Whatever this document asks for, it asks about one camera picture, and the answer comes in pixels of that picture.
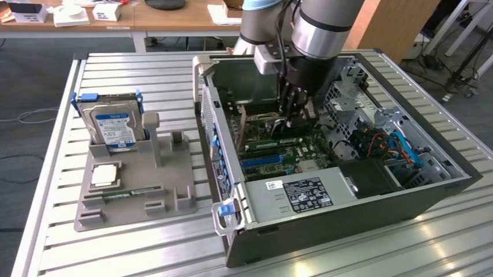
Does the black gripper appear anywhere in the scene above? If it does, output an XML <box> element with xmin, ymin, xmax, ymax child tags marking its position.
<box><xmin>278</xmin><ymin>56</ymin><xmax>339</xmax><ymax>128</ymax></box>

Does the graphics card with metal bracket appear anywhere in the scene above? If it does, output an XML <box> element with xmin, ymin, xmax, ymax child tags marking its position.
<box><xmin>233</xmin><ymin>104</ymin><xmax>295</xmax><ymax>148</ymax></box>

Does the metal disk bay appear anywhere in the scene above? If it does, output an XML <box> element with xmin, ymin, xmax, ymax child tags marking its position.
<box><xmin>326</xmin><ymin>80</ymin><xmax>451</xmax><ymax>188</ymax></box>

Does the CPU socket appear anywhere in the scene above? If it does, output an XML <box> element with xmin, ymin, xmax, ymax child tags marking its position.
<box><xmin>248</xmin><ymin>113</ymin><xmax>280</xmax><ymax>137</ymax></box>

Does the wooden cabinet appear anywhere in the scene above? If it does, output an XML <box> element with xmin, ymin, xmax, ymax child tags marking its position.
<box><xmin>342</xmin><ymin>0</ymin><xmax>442</xmax><ymax>63</ymax></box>

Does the green RAM stick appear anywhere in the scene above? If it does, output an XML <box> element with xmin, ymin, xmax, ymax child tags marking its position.
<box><xmin>84</xmin><ymin>187</ymin><xmax>161</xmax><ymax>200</ymax></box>
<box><xmin>246</xmin><ymin>137</ymin><xmax>300</xmax><ymax>151</ymax></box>

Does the green motherboard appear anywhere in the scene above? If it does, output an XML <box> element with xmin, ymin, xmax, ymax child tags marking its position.
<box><xmin>219</xmin><ymin>98</ymin><xmax>343</xmax><ymax>182</ymax></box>

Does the stack of white papers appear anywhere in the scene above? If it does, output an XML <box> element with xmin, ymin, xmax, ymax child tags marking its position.
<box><xmin>207</xmin><ymin>4</ymin><xmax>243</xmax><ymax>27</ymax></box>

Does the white box on cabinet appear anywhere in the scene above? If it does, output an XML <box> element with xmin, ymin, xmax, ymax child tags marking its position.
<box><xmin>411</xmin><ymin>33</ymin><xmax>431</xmax><ymax>60</ymax></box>

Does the black fan shroud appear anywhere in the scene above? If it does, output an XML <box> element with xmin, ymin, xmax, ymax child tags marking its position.
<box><xmin>338</xmin><ymin>160</ymin><xmax>405</xmax><ymax>200</ymax></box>

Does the black wheeled stand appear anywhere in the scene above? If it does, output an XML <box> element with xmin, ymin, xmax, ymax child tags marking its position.
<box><xmin>442</xmin><ymin>25</ymin><xmax>493</xmax><ymax>102</ymax></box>

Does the wooden desk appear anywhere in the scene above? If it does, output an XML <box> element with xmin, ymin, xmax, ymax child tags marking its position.
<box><xmin>0</xmin><ymin>0</ymin><xmax>135</xmax><ymax>40</ymax></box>
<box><xmin>132</xmin><ymin>0</ymin><xmax>350</xmax><ymax>53</ymax></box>

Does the grey power supply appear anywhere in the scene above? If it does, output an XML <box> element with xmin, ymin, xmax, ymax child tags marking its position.
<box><xmin>236</xmin><ymin>169</ymin><xmax>359</xmax><ymax>226</ymax></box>

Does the dark round object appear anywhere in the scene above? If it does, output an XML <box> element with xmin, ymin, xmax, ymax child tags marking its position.
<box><xmin>144</xmin><ymin>0</ymin><xmax>185</xmax><ymax>11</ymax></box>

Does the hard disk in blue caddy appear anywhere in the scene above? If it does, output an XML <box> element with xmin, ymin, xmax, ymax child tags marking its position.
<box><xmin>69</xmin><ymin>89</ymin><xmax>149</xmax><ymax>153</ymax></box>

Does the black open PC case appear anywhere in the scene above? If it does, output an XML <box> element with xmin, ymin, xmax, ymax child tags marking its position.
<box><xmin>192</xmin><ymin>51</ymin><xmax>485</xmax><ymax>269</ymax></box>

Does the grey parts rack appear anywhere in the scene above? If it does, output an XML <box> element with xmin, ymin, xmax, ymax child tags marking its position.
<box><xmin>73</xmin><ymin>112</ymin><xmax>197</xmax><ymax>233</ymax></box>

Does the white labelled box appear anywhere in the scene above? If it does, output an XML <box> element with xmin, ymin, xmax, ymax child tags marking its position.
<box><xmin>92</xmin><ymin>3</ymin><xmax>123</xmax><ymax>21</ymax></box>

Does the silver CPU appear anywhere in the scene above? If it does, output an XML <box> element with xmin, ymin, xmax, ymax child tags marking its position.
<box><xmin>89</xmin><ymin>165</ymin><xmax>119</xmax><ymax>188</ymax></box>

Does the white round-topped box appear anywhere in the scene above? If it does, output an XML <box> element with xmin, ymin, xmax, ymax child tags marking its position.
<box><xmin>52</xmin><ymin>5</ymin><xmax>91</xmax><ymax>28</ymax></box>

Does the white box with black top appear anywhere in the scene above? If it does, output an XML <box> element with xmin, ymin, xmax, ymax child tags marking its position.
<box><xmin>6</xmin><ymin>2</ymin><xmax>49</xmax><ymax>23</ymax></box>

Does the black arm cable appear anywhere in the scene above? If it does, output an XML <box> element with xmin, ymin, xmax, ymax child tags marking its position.
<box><xmin>275</xmin><ymin>0</ymin><xmax>303</xmax><ymax>87</ymax></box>

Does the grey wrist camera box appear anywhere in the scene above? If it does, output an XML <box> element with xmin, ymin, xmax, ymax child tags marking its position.
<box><xmin>254</xmin><ymin>44</ymin><xmax>288</xmax><ymax>75</ymax></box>

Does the blue wire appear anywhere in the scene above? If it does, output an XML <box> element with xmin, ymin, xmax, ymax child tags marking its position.
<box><xmin>388</xmin><ymin>131</ymin><xmax>425</xmax><ymax>168</ymax></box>

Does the white table frame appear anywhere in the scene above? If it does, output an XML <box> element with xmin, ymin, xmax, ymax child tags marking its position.
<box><xmin>421</xmin><ymin>0</ymin><xmax>493</xmax><ymax>76</ymax></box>

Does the white floor cable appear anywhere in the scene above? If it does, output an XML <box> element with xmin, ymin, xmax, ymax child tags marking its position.
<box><xmin>0</xmin><ymin>106</ymin><xmax>61</xmax><ymax>124</ymax></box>

